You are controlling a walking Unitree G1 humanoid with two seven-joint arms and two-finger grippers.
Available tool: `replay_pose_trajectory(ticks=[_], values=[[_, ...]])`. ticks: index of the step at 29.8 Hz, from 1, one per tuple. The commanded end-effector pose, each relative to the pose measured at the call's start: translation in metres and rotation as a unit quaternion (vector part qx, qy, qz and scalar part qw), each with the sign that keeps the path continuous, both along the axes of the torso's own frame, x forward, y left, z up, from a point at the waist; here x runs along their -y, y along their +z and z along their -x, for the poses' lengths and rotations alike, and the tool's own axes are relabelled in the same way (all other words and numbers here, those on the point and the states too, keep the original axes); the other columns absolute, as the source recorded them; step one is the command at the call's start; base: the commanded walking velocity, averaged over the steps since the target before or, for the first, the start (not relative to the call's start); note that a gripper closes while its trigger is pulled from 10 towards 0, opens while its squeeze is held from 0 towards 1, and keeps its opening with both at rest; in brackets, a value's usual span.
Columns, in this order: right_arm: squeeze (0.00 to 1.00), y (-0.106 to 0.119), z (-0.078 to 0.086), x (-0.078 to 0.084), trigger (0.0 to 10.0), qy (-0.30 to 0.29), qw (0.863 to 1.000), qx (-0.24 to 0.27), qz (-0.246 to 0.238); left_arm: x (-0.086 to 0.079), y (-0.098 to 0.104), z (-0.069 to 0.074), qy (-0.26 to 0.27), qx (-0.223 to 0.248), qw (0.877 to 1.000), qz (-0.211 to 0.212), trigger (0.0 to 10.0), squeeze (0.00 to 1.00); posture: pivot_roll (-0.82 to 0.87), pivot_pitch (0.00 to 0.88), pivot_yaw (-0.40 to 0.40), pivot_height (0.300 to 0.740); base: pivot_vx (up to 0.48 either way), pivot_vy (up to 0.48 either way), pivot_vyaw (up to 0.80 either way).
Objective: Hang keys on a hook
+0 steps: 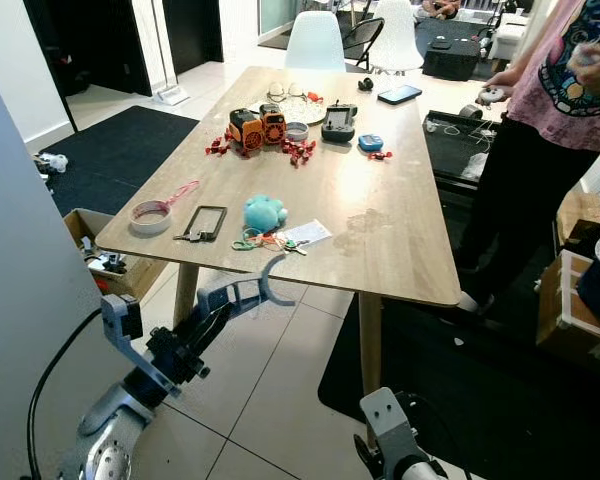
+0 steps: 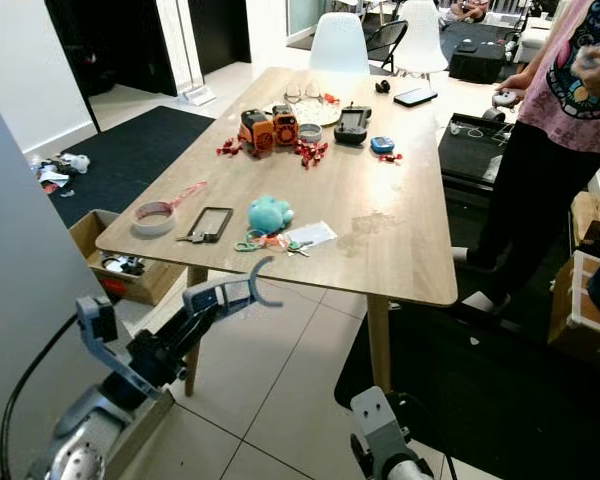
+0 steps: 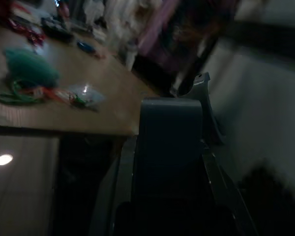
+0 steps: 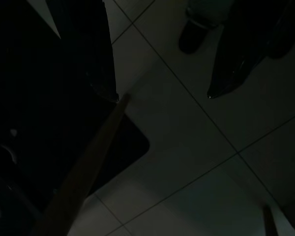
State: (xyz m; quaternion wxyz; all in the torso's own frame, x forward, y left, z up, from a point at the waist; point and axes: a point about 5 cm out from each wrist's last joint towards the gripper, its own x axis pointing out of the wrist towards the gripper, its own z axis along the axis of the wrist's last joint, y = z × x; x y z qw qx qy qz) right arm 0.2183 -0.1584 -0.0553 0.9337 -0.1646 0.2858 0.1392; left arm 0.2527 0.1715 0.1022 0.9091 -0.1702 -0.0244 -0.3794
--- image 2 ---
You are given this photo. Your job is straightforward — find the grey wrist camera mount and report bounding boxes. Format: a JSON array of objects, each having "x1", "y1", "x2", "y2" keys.
[
  {"x1": 350, "y1": 387, "x2": 406, "y2": 471},
  {"x1": 77, "y1": 295, "x2": 161, "y2": 401}
]

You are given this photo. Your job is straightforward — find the green carabiner ring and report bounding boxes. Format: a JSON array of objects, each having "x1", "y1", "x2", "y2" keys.
[{"x1": 236, "y1": 232, "x2": 271, "y2": 253}]

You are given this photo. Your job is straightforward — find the light wooden table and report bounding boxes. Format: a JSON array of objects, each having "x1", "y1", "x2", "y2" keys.
[{"x1": 95, "y1": 66, "x2": 459, "y2": 397}]

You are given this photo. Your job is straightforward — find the orange black device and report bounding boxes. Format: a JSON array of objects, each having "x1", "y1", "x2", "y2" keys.
[
  {"x1": 239, "y1": 109, "x2": 276, "y2": 153},
  {"x1": 271, "y1": 104, "x2": 299, "y2": 146}
]

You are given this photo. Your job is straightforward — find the pale partition board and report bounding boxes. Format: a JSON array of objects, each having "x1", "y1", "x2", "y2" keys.
[{"x1": 0, "y1": 85, "x2": 131, "y2": 480}]

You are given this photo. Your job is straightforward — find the black smartphone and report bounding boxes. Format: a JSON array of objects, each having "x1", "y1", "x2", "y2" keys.
[{"x1": 393, "y1": 86, "x2": 438, "y2": 107}]

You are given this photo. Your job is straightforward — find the white plastic chair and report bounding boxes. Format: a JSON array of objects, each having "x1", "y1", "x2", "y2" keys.
[
  {"x1": 308, "y1": 12, "x2": 371, "y2": 73},
  {"x1": 392, "y1": 0, "x2": 451, "y2": 75}
]

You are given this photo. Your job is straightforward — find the white card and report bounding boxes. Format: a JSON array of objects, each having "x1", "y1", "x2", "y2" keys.
[{"x1": 285, "y1": 221, "x2": 338, "y2": 249}]

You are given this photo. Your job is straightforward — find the person in pink shirt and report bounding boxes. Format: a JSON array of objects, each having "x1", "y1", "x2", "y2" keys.
[{"x1": 450, "y1": 0, "x2": 600, "y2": 316}]

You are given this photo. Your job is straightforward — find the black phone case frame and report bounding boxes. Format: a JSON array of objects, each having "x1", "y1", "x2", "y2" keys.
[{"x1": 190, "y1": 207, "x2": 234, "y2": 244}]

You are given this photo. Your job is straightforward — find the pink ribbon lanyard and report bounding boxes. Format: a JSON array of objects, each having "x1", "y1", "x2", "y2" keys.
[{"x1": 165, "y1": 181, "x2": 209, "y2": 213}]

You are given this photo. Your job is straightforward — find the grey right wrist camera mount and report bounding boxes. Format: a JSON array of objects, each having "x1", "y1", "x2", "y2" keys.
[{"x1": 350, "y1": 387, "x2": 406, "y2": 471}]

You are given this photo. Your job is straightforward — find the cardboard box with white tape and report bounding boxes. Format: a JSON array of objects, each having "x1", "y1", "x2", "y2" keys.
[{"x1": 548, "y1": 250, "x2": 600, "y2": 366}]

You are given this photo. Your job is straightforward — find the white floor lamp stand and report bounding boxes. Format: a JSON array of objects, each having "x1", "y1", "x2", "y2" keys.
[{"x1": 155, "y1": 0, "x2": 216, "y2": 106}]

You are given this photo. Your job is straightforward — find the eyeglasses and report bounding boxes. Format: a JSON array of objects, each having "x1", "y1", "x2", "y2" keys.
[{"x1": 283, "y1": 83, "x2": 326, "y2": 104}]

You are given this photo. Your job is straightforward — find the masking tape roll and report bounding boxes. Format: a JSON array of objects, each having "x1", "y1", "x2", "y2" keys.
[{"x1": 132, "y1": 201, "x2": 177, "y2": 237}]

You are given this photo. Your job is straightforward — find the teal plush toy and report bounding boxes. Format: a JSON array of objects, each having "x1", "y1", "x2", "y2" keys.
[{"x1": 248, "y1": 196, "x2": 294, "y2": 236}]

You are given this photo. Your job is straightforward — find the black folding chair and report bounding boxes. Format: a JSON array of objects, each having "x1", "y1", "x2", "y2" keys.
[{"x1": 367, "y1": 18, "x2": 409, "y2": 71}]

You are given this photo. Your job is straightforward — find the small white plush toy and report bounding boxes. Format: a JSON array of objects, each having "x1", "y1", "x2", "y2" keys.
[{"x1": 55, "y1": 153, "x2": 93, "y2": 176}]

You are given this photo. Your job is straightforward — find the black floor mat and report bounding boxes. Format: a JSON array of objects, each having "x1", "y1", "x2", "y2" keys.
[
  {"x1": 335, "y1": 300, "x2": 600, "y2": 471},
  {"x1": 40, "y1": 106, "x2": 211, "y2": 216}
]

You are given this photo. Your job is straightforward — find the white plate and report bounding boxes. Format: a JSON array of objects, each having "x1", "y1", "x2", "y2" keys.
[{"x1": 295, "y1": 96, "x2": 341, "y2": 126}]

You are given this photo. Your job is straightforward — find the small cardboard box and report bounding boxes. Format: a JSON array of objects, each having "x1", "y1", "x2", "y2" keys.
[{"x1": 570, "y1": 190, "x2": 600, "y2": 246}]

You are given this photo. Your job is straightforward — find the clear plastic bag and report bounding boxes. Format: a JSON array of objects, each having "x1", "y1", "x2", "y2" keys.
[{"x1": 475, "y1": 152, "x2": 501, "y2": 186}]

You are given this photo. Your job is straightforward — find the orange key strap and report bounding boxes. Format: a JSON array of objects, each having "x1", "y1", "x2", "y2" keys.
[{"x1": 265, "y1": 234, "x2": 311, "y2": 257}]

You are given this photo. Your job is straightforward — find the black open equipment case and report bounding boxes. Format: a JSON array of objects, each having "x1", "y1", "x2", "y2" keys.
[{"x1": 438, "y1": 110, "x2": 511, "y2": 186}]

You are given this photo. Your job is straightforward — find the open cardboard box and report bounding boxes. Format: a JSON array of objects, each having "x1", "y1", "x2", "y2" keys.
[{"x1": 70, "y1": 210, "x2": 191, "y2": 306}]

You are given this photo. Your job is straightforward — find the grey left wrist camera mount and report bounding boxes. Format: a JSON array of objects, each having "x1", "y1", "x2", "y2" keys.
[{"x1": 77, "y1": 295, "x2": 161, "y2": 401}]

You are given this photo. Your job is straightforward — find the black remote controller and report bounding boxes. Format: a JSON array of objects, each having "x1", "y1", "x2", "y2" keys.
[{"x1": 334, "y1": 104, "x2": 372, "y2": 146}]

